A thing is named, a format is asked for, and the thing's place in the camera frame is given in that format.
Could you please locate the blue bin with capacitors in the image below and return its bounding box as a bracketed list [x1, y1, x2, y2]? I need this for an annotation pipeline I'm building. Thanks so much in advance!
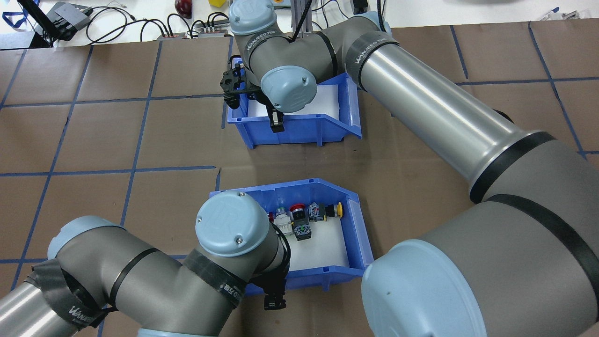
[226, 59, 362, 149]

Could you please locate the blue bin with buttons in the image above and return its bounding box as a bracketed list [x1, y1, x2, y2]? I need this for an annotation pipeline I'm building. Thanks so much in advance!
[208, 178, 375, 296]

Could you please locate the white grey push button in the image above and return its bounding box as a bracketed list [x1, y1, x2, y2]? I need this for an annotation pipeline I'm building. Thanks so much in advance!
[274, 206, 293, 234]

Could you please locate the red mushroom stop button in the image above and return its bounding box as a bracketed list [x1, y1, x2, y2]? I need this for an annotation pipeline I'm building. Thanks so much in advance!
[289, 204, 310, 226]

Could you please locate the yellow push button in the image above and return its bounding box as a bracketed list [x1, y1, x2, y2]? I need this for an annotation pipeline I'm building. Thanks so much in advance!
[309, 201, 344, 222]

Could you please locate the black grey box device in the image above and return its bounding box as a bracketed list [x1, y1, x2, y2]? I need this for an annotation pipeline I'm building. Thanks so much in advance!
[47, 1, 93, 29]

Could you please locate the white foam pad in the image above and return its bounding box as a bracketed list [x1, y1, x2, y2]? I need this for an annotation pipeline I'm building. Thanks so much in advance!
[247, 84, 341, 117]
[275, 214, 351, 272]

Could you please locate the black stand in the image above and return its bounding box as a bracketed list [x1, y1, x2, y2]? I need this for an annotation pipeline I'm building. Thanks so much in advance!
[18, 0, 59, 47]

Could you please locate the black switch with green block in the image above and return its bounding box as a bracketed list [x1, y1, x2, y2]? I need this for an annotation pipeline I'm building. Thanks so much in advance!
[292, 222, 313, 242]

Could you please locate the aluminium profile post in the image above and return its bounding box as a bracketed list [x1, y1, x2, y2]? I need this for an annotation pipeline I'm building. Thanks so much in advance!
[290, 0, 315, 37]

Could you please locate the thin black looped cable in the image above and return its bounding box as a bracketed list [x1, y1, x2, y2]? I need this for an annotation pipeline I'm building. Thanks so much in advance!
[86, 6, 137, 46]

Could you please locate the blue lanyard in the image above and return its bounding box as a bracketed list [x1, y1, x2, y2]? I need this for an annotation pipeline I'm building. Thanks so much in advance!
[2, 11, 25, 29]

